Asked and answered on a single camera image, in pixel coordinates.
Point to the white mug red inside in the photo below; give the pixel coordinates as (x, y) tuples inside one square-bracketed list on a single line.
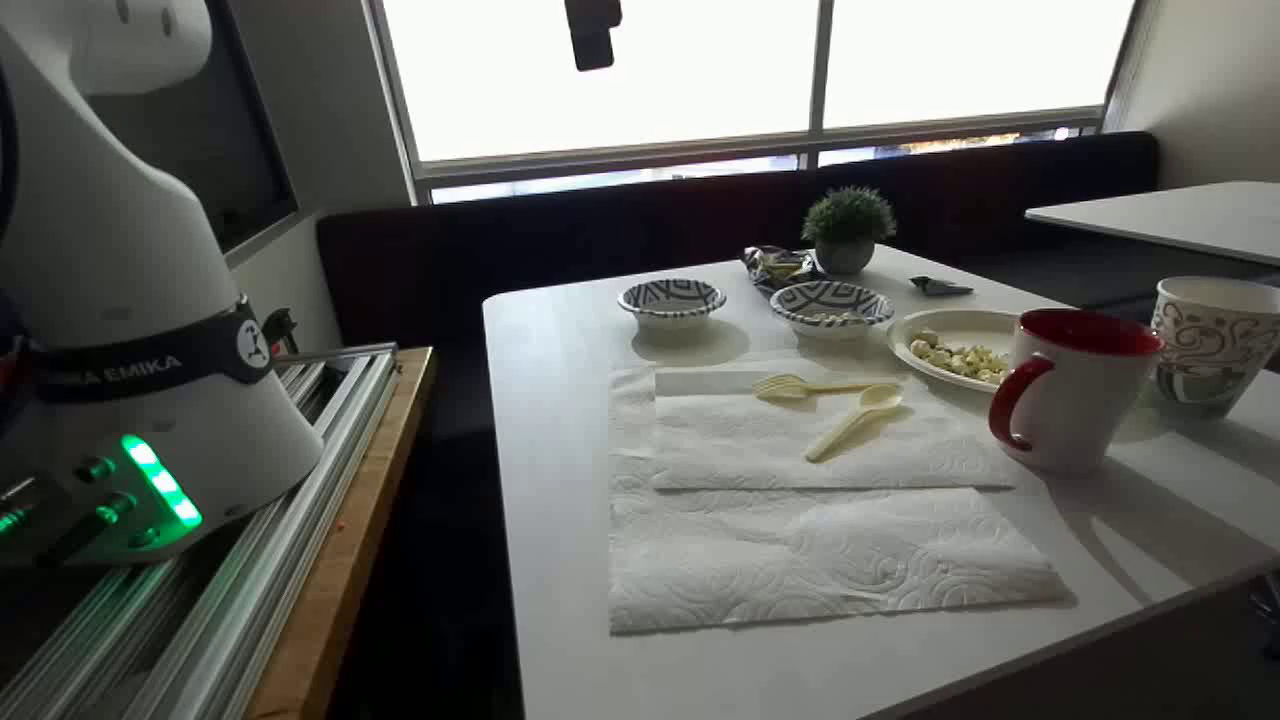
[(1081, 400)]

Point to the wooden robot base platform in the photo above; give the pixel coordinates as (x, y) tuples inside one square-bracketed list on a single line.
[(345, 563)]

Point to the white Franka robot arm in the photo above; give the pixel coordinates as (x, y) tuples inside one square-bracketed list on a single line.
[(122, 267)]

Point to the empty blue patterned bowl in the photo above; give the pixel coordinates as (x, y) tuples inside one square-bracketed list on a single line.
[(671, 301)]

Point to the white paper towel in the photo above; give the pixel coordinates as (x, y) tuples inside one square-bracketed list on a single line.
[(812, 563), (744, 447)]

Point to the cream plastic spoon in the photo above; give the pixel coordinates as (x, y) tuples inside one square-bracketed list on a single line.
[(785, 388)]

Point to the black bench seat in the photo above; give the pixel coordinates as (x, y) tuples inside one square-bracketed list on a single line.
[(533, 255)]

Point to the black yellow snack bag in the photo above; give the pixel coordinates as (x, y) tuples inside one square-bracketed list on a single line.
[(779, 267)]

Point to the blue patterned bowl with popcorn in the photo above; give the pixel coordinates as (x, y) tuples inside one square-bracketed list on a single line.
[(830, 304)]

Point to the small green potted plant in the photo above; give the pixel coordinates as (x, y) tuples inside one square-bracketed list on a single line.
[(851, 222)]

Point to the white plate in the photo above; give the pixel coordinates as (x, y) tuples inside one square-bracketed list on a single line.
[(934, 324)]

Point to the small grey packet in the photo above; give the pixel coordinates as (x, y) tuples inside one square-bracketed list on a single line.
[(942, 287)]

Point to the popcorn chocolate mix pile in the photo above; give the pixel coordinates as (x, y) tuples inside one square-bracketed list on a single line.
[(960, 358)]

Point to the white side table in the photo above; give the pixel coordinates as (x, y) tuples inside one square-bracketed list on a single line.
[(1173, 219)]

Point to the patterned paper cup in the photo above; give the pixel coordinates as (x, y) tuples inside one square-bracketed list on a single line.
[(1214, 343)]

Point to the black hanging camera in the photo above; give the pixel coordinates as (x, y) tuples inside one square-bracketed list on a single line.
[(590, 28)]

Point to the window frame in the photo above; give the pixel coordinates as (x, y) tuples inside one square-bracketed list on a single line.
[(819, 66)]

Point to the aluminium rail frame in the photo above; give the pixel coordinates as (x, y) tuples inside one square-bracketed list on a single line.
[(227, 586)]

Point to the dark wall monitor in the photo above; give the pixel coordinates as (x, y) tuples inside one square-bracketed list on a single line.
[(227, 133)]

